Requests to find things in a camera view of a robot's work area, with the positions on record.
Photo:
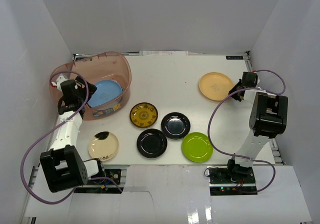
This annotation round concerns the blue table label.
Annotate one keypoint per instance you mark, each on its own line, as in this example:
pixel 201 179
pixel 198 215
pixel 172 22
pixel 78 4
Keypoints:
pixel 234 57

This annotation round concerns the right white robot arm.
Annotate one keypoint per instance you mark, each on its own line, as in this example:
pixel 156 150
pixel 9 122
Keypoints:
pixel 268 118

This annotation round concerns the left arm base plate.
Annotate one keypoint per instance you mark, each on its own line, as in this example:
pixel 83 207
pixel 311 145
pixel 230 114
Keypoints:
pixel 113 180

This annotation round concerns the papers at table back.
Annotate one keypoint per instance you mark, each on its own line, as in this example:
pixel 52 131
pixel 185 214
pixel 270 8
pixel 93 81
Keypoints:
pixel 163 53

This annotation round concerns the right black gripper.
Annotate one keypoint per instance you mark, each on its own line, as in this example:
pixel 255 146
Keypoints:
pixel 233 89

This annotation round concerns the yellow patterned brown plate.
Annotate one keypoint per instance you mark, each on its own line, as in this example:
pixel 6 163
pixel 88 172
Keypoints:
pixel 143 115

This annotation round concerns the light blue plate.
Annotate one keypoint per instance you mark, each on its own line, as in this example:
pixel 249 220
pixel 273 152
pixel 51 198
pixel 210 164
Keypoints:
pixel 106 90

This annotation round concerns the glossy black plate upper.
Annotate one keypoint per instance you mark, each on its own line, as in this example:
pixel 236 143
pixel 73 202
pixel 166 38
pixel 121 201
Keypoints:
pixel 175 125

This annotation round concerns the peach orange plate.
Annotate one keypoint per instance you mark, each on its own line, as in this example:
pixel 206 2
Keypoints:
pixel 215 86

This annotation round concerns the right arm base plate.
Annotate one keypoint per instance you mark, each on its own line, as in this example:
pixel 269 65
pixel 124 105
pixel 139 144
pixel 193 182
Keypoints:
pixel 222 184

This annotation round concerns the glossy black plate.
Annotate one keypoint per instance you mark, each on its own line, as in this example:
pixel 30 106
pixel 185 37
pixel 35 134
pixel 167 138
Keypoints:
pixel 175 125
pixel 151 143

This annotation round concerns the cream plate with ink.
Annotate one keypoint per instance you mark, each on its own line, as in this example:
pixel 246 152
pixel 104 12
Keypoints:
pixel 104 146

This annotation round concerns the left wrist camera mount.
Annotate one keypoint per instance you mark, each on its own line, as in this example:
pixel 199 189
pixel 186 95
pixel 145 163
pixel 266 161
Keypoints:
pixel 57 83

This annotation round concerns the lime green plate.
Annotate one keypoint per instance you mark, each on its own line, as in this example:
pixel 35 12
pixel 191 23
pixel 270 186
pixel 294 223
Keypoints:
pixel 196 147

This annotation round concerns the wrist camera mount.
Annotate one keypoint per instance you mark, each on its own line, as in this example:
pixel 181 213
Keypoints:
pixel 57 83
pixel 257 80

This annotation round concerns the pink translucent plastic bin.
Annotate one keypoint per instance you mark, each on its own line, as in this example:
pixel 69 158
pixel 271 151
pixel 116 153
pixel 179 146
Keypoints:
pixel 105 66

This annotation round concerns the glossy black plate lower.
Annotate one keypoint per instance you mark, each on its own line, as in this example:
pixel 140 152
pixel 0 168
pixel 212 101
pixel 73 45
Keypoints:
pixel 151 143

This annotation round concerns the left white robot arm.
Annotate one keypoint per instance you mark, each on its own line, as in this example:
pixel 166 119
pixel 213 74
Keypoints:
pixel 62 165

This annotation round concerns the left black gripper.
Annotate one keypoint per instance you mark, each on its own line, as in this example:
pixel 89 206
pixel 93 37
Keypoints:
pixel 85 91

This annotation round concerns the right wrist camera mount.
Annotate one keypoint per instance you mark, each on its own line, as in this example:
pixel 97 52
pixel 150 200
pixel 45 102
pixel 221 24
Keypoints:
pixel 257 80

